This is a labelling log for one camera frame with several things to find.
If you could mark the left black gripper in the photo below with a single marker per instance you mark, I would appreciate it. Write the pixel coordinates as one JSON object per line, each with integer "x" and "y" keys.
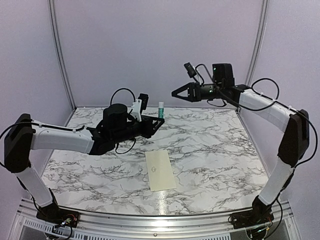
{"x": 148, "y": 130}

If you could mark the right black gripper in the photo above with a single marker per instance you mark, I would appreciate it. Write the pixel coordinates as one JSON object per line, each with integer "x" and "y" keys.
{"x": 193, "y": 96}

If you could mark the green white glue stick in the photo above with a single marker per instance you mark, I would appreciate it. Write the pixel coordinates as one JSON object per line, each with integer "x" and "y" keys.
{"x": 161, "y": 110}

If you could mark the cream paper envelope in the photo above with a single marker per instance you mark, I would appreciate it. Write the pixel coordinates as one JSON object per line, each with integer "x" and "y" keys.
{"x": 160, "y": 173}

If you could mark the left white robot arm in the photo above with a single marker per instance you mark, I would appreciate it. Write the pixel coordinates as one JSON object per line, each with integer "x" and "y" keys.
{"x": 118, "y": 125}

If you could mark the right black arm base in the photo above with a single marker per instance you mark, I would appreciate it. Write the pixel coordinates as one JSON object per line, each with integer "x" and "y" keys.
{"x": 259, "y": 214}

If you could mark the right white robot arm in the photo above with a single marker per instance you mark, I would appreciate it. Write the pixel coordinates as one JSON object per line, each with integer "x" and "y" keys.
{"x": 293, "y": 123}

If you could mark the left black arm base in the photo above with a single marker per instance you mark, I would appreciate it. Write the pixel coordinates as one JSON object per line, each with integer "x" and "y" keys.
{"x": 57, "y": 215}

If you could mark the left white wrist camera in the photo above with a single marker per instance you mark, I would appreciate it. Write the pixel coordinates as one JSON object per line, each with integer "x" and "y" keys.
{"x": 138, "y": 106}

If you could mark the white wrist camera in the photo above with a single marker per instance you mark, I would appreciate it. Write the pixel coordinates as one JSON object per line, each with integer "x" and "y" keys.
{"x": 138, "y": 106}
{"x": 193, "y": 73}

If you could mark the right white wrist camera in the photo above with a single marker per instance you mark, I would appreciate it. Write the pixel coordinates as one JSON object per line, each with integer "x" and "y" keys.
{"x": 193, "y": 73}

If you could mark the front aluminium table rail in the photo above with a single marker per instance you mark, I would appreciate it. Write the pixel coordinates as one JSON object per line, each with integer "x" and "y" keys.
{"x": 223, "y": 225}

